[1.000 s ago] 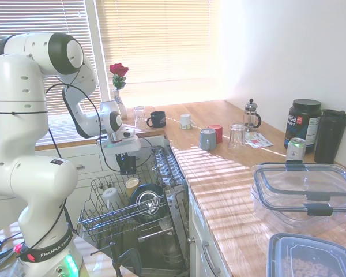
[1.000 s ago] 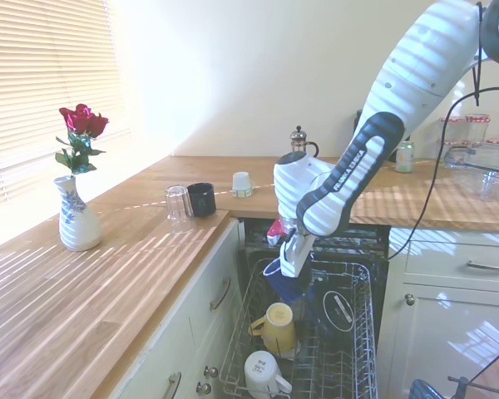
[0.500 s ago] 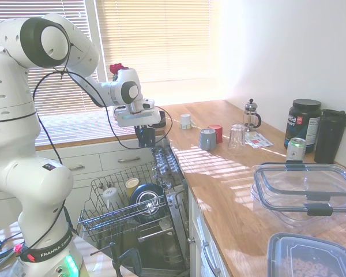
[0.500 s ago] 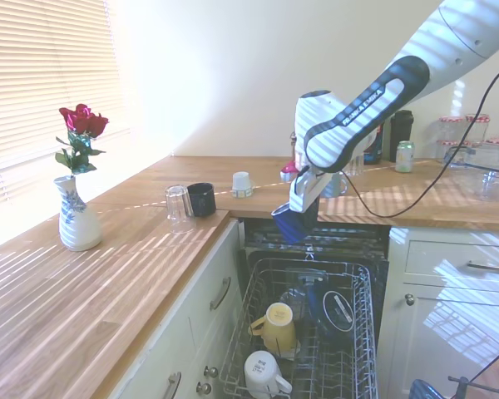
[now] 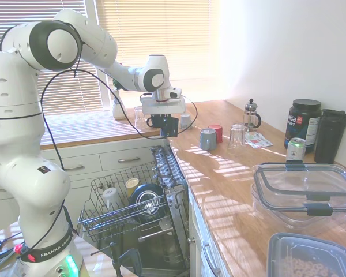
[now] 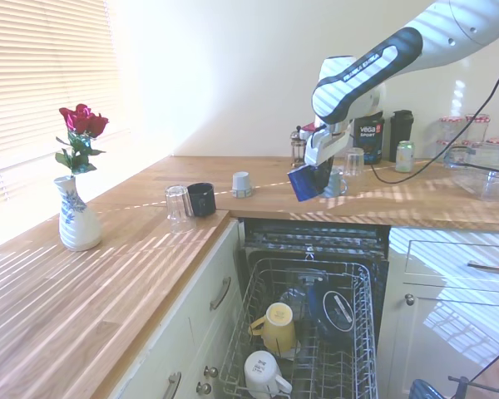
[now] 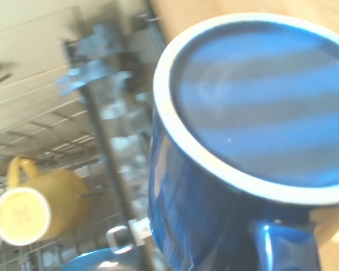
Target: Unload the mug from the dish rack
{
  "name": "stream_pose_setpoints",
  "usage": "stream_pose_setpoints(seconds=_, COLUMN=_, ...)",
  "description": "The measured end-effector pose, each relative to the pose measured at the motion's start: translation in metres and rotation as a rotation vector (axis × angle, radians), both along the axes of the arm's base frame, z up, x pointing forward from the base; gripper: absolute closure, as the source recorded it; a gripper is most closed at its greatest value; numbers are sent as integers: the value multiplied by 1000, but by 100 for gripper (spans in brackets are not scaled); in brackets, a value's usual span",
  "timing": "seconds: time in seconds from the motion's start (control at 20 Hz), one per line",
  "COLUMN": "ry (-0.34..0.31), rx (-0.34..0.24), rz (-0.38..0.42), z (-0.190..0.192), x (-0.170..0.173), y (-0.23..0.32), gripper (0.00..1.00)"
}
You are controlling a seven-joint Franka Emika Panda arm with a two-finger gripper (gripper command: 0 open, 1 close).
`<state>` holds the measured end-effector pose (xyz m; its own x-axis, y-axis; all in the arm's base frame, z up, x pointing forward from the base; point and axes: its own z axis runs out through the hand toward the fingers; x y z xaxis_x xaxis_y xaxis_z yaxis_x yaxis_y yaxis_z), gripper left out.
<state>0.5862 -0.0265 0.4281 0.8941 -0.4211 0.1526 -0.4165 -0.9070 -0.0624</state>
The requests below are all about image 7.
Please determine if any dark blue ceramic mug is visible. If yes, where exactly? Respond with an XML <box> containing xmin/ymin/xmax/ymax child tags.
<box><xmin>147</xmin><ymin>12</ymin><xmax>339</xmax><ymax>271</ymax></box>

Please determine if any yellow ceramic mug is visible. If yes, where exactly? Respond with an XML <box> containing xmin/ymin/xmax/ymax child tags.
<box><xmin>0</xmin><ymin>156</ymin><xmax>90</xmax><ymax>246</ymax></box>

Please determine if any grey wire dish rack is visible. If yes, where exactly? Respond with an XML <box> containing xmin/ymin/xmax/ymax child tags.
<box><xmin>0</xmin><ymin>5</ymin><xmax>164</xmax><ymax>271</ymax></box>

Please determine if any metal dishwasher slide rail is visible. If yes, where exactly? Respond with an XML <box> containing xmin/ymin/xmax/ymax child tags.
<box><xmin>54</xmin><ymin>0</ymin><xmax>170</xmax><ymax>271</ymax></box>

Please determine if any white plastic rack clip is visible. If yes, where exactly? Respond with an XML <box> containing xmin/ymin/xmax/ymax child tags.
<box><xmin>106</xmin><ymin>224</ymin><xmax>136</xmax><ymax>255</ymax></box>

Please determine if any dark blue oval bowl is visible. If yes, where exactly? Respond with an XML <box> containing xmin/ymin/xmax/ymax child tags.
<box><xmin>56</xmin><ymin>248</ymin><xmax>147</xmax><ymax>271</ymax></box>

